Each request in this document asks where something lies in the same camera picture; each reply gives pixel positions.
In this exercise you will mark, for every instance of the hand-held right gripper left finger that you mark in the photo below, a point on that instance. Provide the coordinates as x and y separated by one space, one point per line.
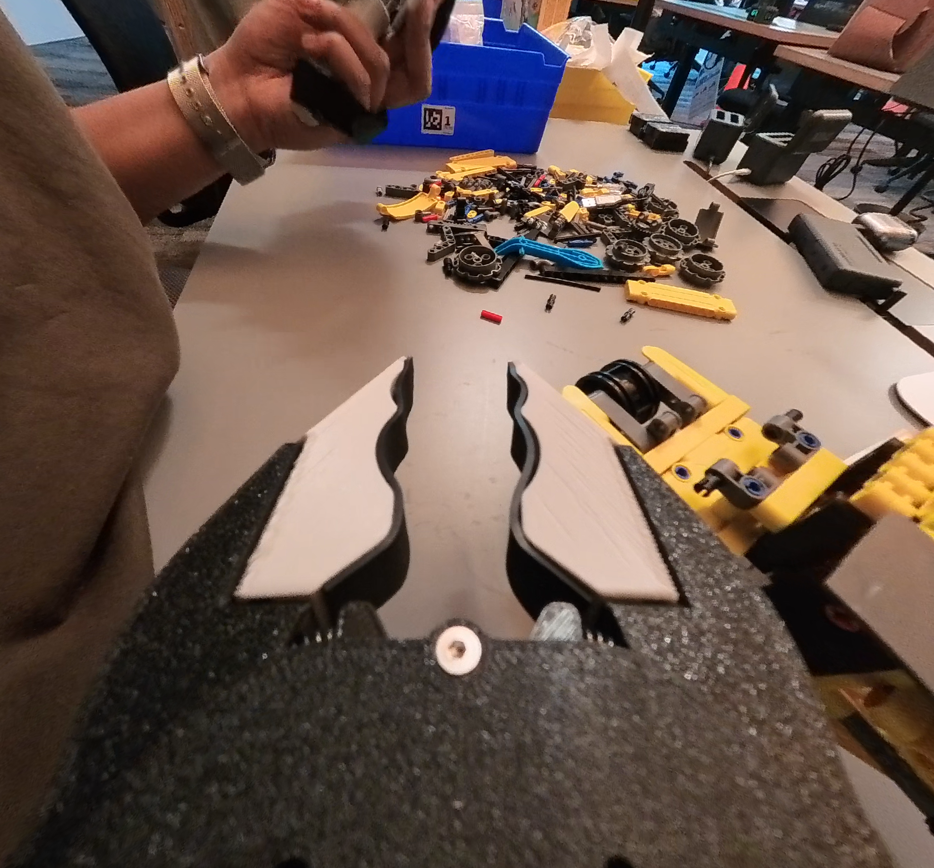
328 503

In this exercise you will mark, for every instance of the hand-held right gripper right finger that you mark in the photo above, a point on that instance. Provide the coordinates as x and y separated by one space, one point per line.
591 503

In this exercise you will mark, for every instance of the yellow grey toy vehicle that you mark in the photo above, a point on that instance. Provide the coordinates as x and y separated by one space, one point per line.
730 459

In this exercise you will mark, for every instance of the pile of small building parts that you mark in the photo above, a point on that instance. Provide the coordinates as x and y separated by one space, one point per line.
554 204

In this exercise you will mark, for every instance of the person's left forearm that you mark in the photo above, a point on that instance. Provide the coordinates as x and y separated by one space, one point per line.
138 146

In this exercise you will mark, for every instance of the person's left hand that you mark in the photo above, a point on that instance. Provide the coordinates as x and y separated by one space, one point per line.
255 80

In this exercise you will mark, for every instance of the clear plastic parts bag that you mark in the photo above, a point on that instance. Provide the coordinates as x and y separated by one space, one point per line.
467 22

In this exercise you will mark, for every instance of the yellow curved panel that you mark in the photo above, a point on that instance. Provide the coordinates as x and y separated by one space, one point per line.
405 206

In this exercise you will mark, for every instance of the blue plastic bin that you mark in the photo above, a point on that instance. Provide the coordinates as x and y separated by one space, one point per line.
489 102

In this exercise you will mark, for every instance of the crumpled plastic bags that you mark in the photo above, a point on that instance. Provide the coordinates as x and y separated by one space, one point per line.
598 44

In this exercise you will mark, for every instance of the black pole stand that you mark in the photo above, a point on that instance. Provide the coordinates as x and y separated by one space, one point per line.
657 7

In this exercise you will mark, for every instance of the black thin axle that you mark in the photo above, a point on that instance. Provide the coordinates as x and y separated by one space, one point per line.
562 284

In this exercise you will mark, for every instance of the yellow long panel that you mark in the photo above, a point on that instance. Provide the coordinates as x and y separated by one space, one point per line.
678 299

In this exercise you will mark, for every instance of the black long beam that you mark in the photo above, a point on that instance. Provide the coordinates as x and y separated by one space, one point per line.
627 275

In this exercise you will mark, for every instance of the black battery pack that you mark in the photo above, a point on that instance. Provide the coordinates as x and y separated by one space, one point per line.
643 124
670 137

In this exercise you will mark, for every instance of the blue part separator tool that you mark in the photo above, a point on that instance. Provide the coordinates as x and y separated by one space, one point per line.
547 253

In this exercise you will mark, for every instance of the grey hinged panel piece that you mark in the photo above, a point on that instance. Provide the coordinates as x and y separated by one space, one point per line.
709 222

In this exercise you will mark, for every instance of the black battery charger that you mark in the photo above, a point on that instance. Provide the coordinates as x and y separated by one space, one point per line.
722 135
788 153

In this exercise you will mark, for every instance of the black power adapter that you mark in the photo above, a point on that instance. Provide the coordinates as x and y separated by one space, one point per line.
839 255

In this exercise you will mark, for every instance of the silver rounded device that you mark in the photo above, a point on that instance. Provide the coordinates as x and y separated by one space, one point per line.
886 230

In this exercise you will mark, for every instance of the brown paper bag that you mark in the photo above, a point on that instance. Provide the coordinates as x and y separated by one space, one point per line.
883 22

